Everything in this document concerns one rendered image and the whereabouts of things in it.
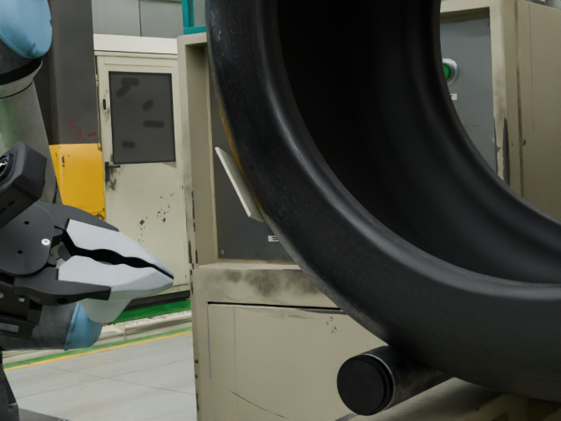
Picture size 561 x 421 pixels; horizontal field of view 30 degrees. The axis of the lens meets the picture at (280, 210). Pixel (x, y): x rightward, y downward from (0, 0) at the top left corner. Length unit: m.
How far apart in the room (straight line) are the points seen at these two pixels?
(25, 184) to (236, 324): 0.93
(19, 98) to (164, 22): 9.92
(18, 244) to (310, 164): 0.23
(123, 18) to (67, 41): 4.21
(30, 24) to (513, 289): 0.71
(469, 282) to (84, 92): 6.06
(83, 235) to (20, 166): 0.10
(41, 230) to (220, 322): 0.87
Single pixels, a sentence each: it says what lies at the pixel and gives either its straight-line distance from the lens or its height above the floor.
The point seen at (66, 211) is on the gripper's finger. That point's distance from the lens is 0.85.
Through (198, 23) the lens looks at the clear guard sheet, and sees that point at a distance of 1.71.
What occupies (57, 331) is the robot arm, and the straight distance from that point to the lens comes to 1.40.
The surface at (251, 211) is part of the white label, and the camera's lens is 0.79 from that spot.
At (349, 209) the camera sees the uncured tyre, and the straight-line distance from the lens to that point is 0.74.
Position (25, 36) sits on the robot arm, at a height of 1.21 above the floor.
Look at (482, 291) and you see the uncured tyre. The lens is 0.69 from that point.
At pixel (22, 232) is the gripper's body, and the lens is 0.82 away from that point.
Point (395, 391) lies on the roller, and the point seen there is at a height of 0.90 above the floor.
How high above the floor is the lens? 1.07
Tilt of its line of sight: 3 degrees down
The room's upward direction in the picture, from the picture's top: 3 degrees counter-clockwise
